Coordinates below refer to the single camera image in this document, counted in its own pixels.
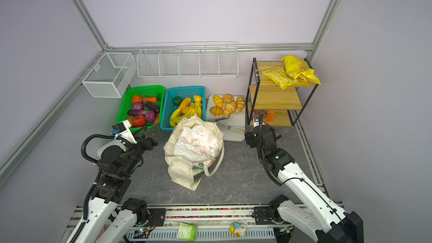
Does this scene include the croissant front left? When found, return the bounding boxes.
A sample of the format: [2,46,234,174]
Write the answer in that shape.
[210,106,223,117]

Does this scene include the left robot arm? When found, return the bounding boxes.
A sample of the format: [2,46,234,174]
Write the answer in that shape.
[67,120,160,243]

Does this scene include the banana bunch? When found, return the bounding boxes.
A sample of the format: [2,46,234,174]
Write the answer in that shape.
[169,103,203,128]

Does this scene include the long white wire basket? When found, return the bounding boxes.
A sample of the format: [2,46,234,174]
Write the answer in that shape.
[137,41,239,78]

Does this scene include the white bread tray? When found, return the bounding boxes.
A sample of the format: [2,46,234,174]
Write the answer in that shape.
[206,94,246,142]

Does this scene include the black wooden shelf rack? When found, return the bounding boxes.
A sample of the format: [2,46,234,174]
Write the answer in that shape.
[245,58,318,127]

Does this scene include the orange carrot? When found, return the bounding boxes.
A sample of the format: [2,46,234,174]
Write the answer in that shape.
[142,97,157,103]

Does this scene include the green avocado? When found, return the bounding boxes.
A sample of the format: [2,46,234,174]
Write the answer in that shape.
[172,96,183,107]

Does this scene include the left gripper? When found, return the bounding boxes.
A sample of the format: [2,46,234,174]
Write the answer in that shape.
[120,123,159,177]

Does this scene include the red soda can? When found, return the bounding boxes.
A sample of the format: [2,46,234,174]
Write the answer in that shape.
[253,110,261,117]

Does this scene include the yellow lemon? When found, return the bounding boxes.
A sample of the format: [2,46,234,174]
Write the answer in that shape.
[193,95,202,102]

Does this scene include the purple eggplant front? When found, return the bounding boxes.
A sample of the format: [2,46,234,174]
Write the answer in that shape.
[127,110,147,117]

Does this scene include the small white mesh basket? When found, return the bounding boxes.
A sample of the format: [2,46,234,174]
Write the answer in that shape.
[82,52,137,99]

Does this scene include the green small box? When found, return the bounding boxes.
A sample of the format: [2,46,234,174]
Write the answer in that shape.
[177,223,197,242]

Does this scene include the yellow chip bag left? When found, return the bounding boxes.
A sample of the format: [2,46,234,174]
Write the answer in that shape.
[263,67,299,90]

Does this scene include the cream canvas tote bag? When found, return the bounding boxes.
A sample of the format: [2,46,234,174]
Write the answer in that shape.
[164,115,225,191]

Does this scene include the yellow chip bag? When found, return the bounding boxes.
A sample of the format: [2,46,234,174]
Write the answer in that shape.
[280,55,321,85]
[263,67,299,90]

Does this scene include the green plastic basket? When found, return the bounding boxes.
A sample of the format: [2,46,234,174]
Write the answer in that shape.
[115,85,165,132]

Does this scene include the dark purple eggplant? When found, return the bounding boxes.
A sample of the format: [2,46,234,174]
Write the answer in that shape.
[142,100,160,114]

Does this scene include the orange soda can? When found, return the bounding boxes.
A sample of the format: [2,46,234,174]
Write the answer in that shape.
[264,109,277,122]

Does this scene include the croissant top middle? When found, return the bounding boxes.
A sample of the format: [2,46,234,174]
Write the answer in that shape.
[222,94,234,103]

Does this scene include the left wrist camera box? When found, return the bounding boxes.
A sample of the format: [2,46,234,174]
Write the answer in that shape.
[111,120,137,144]

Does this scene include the teal plastic basket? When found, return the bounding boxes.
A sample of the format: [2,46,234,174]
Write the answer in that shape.
[160,86,207,131]

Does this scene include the yellow chip bag right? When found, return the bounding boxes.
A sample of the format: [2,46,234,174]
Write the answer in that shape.
[280,55,321,85]

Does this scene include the yellow toy figure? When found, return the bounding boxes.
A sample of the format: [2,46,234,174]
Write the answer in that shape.
[229,222,246,238]

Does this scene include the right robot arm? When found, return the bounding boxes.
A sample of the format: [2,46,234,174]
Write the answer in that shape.
[245,112,365,243]

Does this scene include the croissant far left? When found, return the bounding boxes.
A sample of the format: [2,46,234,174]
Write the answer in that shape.
[213,94,224,108]

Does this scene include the white plastic grocery bag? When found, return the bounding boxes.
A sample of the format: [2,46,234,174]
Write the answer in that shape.
[173,125,221,163]

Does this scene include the purple onion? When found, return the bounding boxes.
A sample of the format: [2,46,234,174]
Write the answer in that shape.
[132,102,144,110]

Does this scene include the orange red tomato back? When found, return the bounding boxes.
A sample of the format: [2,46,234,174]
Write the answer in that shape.
[132,95,143,103]

